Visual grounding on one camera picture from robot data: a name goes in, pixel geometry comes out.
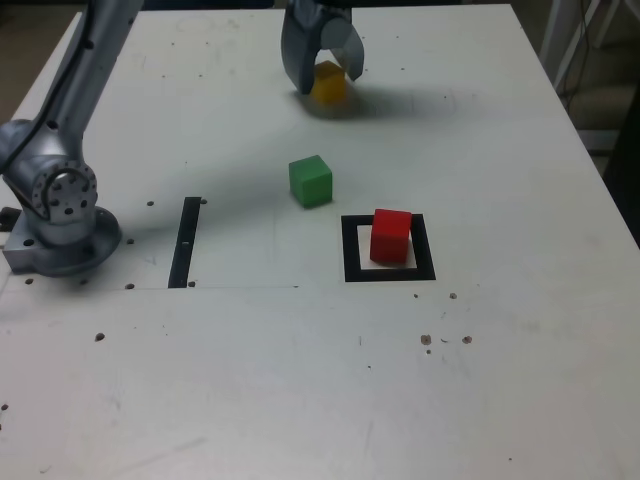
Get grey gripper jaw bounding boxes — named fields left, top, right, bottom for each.
left=321, top=16, right=367, bottom=85

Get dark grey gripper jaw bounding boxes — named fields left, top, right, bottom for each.
left=280, top=0, right=330, bottom=96

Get red cube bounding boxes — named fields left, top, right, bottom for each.
left=369, top=208, right=414, bottom=265

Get black tape strip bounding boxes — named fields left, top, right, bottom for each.
left=167, top=196, right=203, bottom=290

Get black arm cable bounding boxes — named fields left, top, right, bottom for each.
left=0, top=0, right=96, bottom=174

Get yellow cube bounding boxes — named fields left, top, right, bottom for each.
left=308, top=60, right=349, bottom=106

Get white metal frame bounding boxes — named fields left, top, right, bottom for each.
left=538, top=0, right=621, bottom=101

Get black tape square outline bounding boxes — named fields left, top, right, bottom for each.
left=340, top=213, right=437, bottom=284

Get green cube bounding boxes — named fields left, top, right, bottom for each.
left=288, top=154, right=334, bottom=210

